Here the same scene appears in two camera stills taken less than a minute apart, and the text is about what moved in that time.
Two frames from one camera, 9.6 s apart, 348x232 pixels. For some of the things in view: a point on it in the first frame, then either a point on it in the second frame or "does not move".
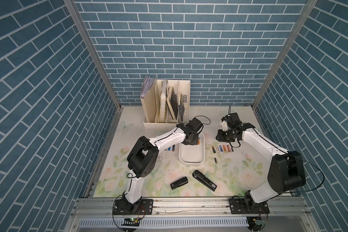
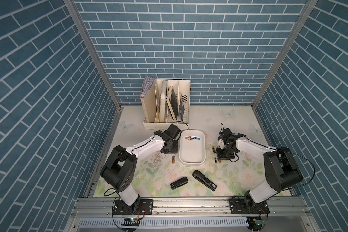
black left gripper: (195, 141) → (175, 149)
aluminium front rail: (191, 207) does not move
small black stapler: (179, 182) does not move
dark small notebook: (181, 107) does not move
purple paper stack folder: (147, 83) does not move
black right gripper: (219, 137) → (220, 157)
